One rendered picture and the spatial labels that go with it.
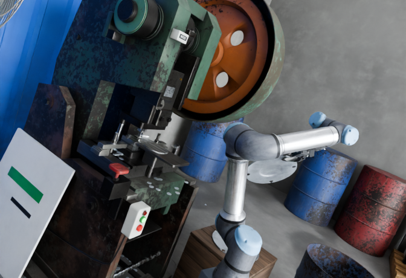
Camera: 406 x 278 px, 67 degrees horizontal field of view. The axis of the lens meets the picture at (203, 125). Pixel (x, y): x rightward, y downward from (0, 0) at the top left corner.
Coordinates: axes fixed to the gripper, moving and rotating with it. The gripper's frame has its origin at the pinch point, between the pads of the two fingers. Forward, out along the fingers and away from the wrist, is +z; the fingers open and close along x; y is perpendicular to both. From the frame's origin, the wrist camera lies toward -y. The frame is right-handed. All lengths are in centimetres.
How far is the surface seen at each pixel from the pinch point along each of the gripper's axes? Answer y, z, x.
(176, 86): 54, 15, -37
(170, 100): 55, 20, -31
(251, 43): 20, -10, -61
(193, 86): 46, 12, -38
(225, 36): 26, 1, -72
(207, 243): 17, 51, 34
